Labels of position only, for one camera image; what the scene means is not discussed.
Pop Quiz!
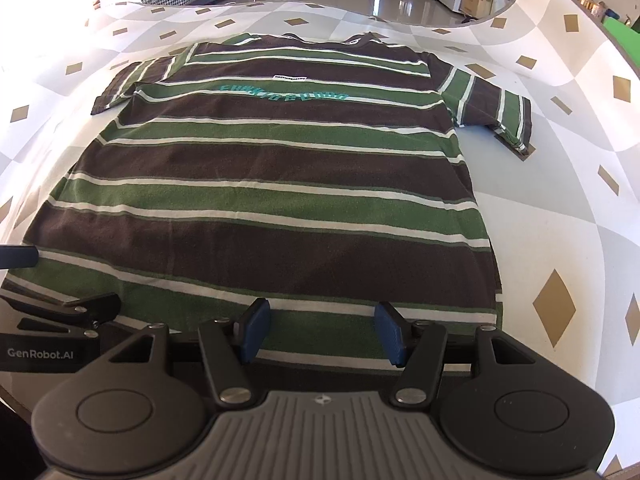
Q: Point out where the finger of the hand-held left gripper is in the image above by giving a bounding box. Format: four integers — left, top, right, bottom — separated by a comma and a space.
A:
0, 293, 122, 336
0, 246, 39, 269

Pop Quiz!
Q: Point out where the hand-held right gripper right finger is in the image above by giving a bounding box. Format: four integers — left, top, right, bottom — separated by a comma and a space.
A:
375, 301, 543, 407

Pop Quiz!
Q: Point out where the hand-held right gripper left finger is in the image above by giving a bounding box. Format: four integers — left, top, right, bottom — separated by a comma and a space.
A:
107, 298, 272, 407

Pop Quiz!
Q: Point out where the green brown striped t-shirt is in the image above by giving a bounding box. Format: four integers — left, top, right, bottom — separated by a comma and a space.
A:
2, 32, 533, 378

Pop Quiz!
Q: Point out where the checkered diamond-pattern mat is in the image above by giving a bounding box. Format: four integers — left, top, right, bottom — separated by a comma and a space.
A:
0, 0, 640, 480

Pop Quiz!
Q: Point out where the green board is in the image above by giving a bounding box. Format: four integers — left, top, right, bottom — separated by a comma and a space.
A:
601, 14, 640, 68

